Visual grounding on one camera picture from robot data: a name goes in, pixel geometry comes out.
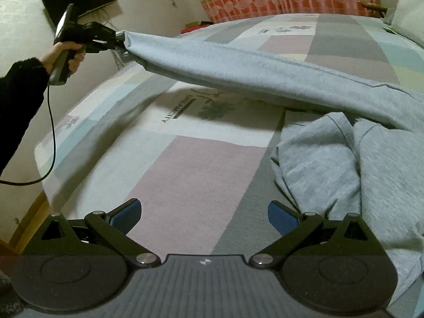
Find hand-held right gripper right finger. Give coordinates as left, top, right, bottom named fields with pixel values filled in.
left=247, top=200, right=380, bottom=267

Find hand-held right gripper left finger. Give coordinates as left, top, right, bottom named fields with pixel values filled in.
left=29, top=198, right=163, bottom=267

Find grey sweatpants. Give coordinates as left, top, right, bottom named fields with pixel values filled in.
left=119, top=30, right=424, bottom=309

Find person's left hand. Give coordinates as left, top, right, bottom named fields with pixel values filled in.
left=42, top=41, right=87, bottom=76

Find patchwork floral bed sheet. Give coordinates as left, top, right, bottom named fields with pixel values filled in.
left=34, top=12, right=424, bottom=318

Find patchwork floral pillow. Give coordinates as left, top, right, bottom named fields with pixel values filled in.
left=383, top=0, right=424, bottom=49

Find black wall cables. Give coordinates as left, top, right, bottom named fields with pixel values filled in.
left=94, top=5, right=124, bottom=71

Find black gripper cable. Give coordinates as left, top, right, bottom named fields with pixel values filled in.
left=0, top=83, right=56, bottom=185

